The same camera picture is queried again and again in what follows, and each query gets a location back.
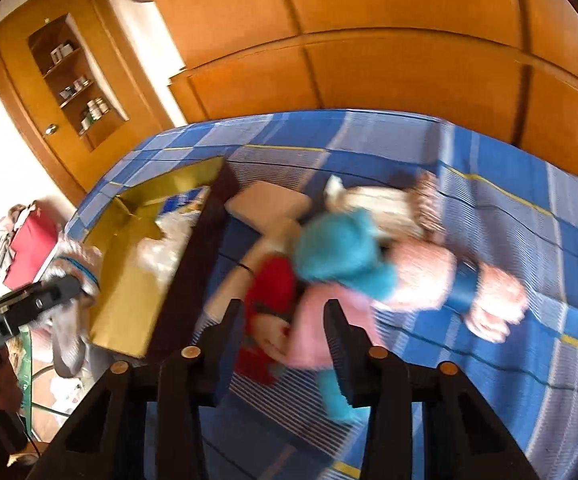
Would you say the beige soft pad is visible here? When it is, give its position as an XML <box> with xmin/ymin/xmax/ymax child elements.
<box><xmin>225</xmin><ymin>181</ymin><xmax>312</xmax><ymax>233</ymax></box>

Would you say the beige scrunchie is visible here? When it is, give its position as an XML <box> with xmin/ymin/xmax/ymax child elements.
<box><xmin>409</xmin><ymin>170</ymin><xmax>447</xmax><ymax>243</ymax></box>

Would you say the red bag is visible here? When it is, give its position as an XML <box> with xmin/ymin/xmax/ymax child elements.
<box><xmin>4</xmin><ymin>202</ymin><xmax>62</xmax><ymax>291</ymax></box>

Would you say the wooden wardrobe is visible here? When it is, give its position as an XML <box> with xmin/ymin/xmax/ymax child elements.
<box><xmin>124</xmin><ymin>0</ymin><xmax>578</xmax><ymax>186</ymax></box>

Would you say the group of jars on shelves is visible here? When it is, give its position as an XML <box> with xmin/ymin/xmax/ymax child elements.
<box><xmin>49</xmin><ymin>42</ymin><xmax>110</xmax><ymax>136</ymax></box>

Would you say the wooden corner shelf cabinet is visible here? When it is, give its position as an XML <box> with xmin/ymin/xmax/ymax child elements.
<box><xmin>0</xmin><ymin>0</ymin><xmax>175</xmax><ymax>207</ymax></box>

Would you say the teal and pink plush toy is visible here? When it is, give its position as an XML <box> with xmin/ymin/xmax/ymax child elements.
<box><xmin>286</xmin><ymin>209</ymin><xmax>400</xmax><ymax>423</ymax></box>

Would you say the pink washcloth roll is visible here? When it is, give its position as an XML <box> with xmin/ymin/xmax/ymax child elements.
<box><xmin>386</xmin><ymin>237</ymin><xmax>528</xmax><ymax>345</ymax></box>

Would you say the grey sock with blue stripe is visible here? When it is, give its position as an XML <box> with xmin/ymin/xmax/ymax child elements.
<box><xmin>44</xmin><ymin>240</ymin><xmax>102</xmax><ymax>378</ymax></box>

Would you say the red plush doll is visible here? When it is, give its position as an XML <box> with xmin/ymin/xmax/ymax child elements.
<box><xmin>204</xmin><ymin>220</ymin><xmax>310</xmax><ymax>386</ymax></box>

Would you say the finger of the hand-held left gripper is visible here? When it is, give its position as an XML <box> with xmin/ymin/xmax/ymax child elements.
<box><xmin>0</xmin><ymin>274</ymin><xmax>83</xmax><ymax>331</ymax></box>

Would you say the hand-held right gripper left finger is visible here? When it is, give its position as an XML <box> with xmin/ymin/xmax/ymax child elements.
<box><xmin>24</xmin><ymin>299</ymin><xmax>245</xmax><ymax>480</ymax></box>

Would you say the blue and white packet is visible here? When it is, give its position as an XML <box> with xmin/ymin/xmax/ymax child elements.
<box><xmin>161</xmin><ymin>187</ymin><xmax>212</xmax><ymax>216</ymax></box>

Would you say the blue plaid bedsheet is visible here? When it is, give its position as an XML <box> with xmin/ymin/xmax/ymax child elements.
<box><xmin>64</xmin><ymin>109</ymin><xmax>578</xmax><ymax>480</ymax></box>

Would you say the white plastic packet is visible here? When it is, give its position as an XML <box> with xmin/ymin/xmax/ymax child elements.
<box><xmin>323</xmin><ymin>175</ymin><xmax>427</xmax><ymax>241</ymax></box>

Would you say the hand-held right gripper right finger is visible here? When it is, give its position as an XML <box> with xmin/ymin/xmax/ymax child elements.
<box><xmin>324</xmin><ymin>299</ymin><xmax>540</xmax><ymax>480</ymax></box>

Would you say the dark box with gold lining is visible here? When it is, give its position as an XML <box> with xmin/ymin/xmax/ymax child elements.
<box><xmin>86</xmin><ymin>156</ymin><xmax>240</xmax><ymax>361</ymax></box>

